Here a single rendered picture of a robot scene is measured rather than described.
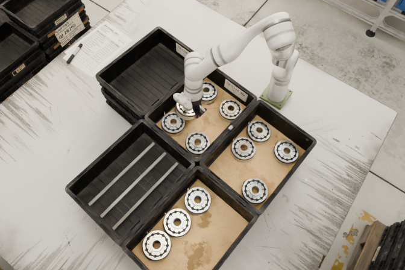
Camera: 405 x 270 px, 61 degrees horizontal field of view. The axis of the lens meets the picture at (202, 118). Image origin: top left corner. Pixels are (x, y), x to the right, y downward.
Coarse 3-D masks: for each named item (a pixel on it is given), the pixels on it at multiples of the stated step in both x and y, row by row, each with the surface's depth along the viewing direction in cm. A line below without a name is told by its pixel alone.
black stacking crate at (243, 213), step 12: (192, 180) 136; (204, 180) 134; (180, 192) 132; (216, 192) 134; (168, 204) 129; (228, 204) 134; (156, 216) 125; (252, 216) 124; (144, 228) 122; (132, 240) 119; (132, 252) 125; (216, 264) 124
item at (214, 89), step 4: (204, 84) 156; (208, 84) 156; (212, 84) 156; (212, 88) 156; (216, 88) 156; (212, 92) 154; (216, 92) 155; (204, 96) 153; (208, 96) 153; (212, 96) 153; (204, 100) 153; (208, 100) 153
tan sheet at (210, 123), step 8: (208, 80) 161; (224, 96) 157; (232, 96) 158; (208, 104) 155; (216, 104) 155; (240, 104) 156; (208, 112) 153; (216, 112) 153; (160, 120) 150; (192, 120) 151; (200, 120) 151; (208, 120) 151; (216, 120) 152; (192, 128) 149; (200, 128) 149; (208, 128) 149; (216, 128) 150; (224, 128) 150; (176, 136) 147; (184, 136) 147; (208, 136) 148; (216, 136) 148; (184, 144) 145
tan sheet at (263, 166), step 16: (272, 128) 151; (256, 144) 147; (272, 144) 147; (224, 160) 143; (256, 160) 143; (272, 160) 144; (224, 176) 140; (240, 176) 140; (256, 176) 140; (272, 176) 140; (240, 192) 137; (256, 192) 137; (272, 192) 137; (256, 208) 134
